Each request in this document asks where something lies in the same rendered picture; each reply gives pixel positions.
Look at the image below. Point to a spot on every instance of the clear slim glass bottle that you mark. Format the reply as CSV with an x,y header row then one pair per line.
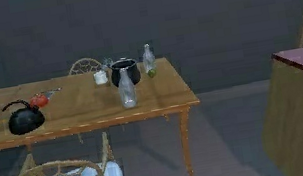
x,y
148,59

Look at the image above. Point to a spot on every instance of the green lime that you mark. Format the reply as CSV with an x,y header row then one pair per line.
x,y
151,73

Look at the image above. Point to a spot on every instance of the black pot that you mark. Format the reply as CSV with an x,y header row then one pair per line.
x,y
125,71

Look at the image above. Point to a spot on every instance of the small clear glass shaker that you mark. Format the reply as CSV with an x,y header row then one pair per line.
x,y
107,63

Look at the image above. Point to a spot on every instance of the white cup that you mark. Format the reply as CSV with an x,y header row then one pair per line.
x,y
100,77

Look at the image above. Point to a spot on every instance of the brown wooden table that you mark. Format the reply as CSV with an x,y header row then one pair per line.
x,y
81,103

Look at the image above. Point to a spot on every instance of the silver fork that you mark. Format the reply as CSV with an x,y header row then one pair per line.
x,y
49,92

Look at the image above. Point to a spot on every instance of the red tomato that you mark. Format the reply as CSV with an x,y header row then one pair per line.
x,y
38,100

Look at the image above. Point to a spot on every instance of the black kettle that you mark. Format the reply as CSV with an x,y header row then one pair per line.
x,y
24,120

